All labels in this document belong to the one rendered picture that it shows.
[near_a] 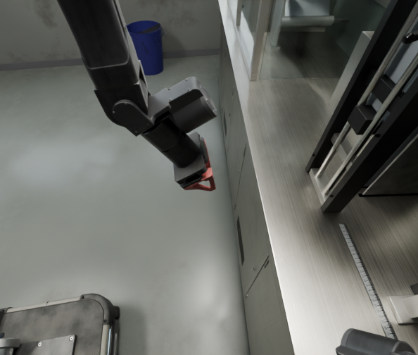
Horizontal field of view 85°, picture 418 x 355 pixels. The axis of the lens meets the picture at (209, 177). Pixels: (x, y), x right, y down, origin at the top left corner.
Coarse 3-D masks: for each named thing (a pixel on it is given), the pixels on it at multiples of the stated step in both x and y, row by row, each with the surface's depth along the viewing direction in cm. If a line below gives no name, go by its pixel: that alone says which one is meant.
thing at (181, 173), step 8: (184, 136) 41; (192, 136) 47; (200, 136) 48; (176, 144) 39; (184, 144) 40; (192, 144) 42; (200, 144) 45; (168, 152) 40; (176, 152) 40; (184, 152) 41; (192, 152) 42; (200, 152) 43; (176, 160) 42; (184, 160) 42; (192, 160) 43; (200, 160) 42; (176, 168) 44; (184, 168) 43; (192, 168) 42; (200, 168) 41; (176, 176) 43; (184, 176) 42
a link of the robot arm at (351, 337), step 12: (348, 336) 29; (360, 336) 28; (372, 336) 27; (384, 336) 27; (336, 348) 28; (348, 348) 27; (360, 348) 27; (372, 348) 26; (384, 348) 25; (396, 348) 25; (408, 348) 26
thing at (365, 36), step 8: (368, 32) 72; (360, 40) 73; (368, 40) 70; (360, 48) 73; (352, 56) 78; (360, 56) 74; (352, 64) 78; (344, 72) 82; (352, 72) 78; (344, 80) 82; (336, 88) 87; (344, 88) 82; (336, 96) 87; (328, 104) 93; (336, 104) 87
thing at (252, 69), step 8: (240, 0) 129; (264, 0) 81; (232, 8) 158; (264, 8) 83; (232, 16) 151; (264, 16) 85; (264, 24) 87; (240, 32) 132; (256, 32) 90; (264, 32) 90; (240, 40) 126; (256, 40) 92; (256, 48) 94; (256, 56) 97; (248, 64) 108; (256, 64) 99; (248, 72) 107; (256, 72) 102
